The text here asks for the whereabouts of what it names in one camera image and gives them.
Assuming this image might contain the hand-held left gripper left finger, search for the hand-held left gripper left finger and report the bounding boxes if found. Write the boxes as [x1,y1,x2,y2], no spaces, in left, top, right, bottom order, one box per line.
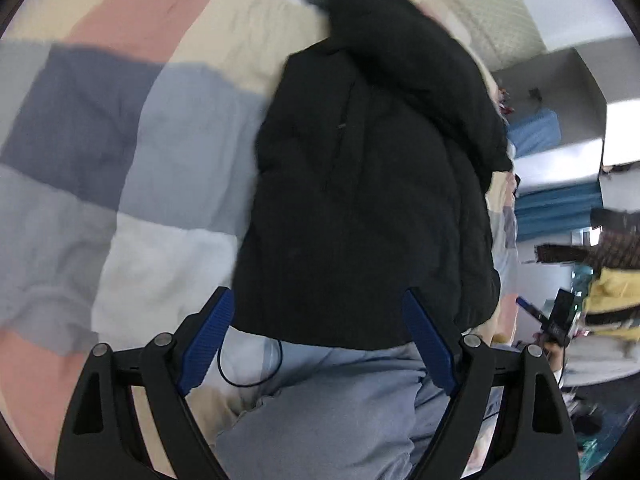
[55,286,236,480]

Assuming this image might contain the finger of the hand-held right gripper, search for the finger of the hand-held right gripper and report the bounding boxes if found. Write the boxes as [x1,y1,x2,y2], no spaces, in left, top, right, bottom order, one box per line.
[516,297,550,325]

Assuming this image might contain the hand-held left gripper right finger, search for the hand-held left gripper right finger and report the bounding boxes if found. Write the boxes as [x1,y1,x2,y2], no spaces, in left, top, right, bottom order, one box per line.
[402,287,583,480]

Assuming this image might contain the black puffer jacket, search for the black puffer jacket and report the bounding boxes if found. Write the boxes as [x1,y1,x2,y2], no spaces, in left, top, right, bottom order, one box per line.
[232,0,514,352]

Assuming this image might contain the yellow hanging garment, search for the yellow hanging garment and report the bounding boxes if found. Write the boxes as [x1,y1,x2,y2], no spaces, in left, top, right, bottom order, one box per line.
[584,266,640,336]

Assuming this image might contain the blue curtain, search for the blue curtain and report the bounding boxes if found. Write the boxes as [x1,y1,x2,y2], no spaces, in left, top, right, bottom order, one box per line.
[514,181,602,242]

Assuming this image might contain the person's grey pants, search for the person's grey pants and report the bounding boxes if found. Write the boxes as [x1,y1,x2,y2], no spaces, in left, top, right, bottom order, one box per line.
[214,340,503,480]

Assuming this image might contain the blue towel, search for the blue towel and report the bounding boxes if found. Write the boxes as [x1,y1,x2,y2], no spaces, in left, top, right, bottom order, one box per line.
[506,109,561,159]

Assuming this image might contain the pastel checked blanket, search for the pastel checked blanket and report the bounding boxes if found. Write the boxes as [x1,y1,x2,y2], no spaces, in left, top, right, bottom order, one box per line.
[0,0,523,478]

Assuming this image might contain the grey wardrobe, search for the grey wardrobe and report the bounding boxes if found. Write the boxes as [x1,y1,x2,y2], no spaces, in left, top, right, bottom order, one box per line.
[492,46,640,188]

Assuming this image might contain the cream quilted headboard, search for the cream quilted headboard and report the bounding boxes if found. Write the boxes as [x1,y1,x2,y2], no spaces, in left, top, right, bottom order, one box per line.
[395,0,548,68]

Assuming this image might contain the black cable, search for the black cable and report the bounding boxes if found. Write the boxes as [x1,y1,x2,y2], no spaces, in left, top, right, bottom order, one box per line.
[217,335,284,389]

